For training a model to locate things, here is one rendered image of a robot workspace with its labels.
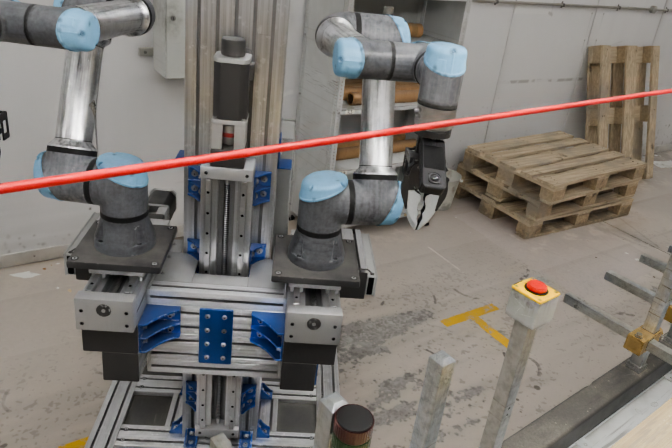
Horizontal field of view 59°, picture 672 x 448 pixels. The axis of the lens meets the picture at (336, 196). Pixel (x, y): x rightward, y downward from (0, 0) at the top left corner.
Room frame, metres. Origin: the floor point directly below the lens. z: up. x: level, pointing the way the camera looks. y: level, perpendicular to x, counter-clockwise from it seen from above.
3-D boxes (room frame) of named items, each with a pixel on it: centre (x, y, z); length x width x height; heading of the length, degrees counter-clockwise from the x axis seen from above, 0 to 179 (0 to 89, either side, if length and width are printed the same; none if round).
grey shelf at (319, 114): (3.73, -0.18, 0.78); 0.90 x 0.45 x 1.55; 125
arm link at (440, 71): (1.10, -0.17, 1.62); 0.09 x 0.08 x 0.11; 12
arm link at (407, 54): (1.19, -0.13, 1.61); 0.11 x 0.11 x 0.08; 12
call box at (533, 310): (1.05, -0.43, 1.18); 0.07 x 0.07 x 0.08; 40
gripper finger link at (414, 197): (1.10, -0.15, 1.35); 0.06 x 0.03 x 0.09; 5
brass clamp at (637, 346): (1.51, -0.97, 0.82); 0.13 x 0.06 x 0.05; 130
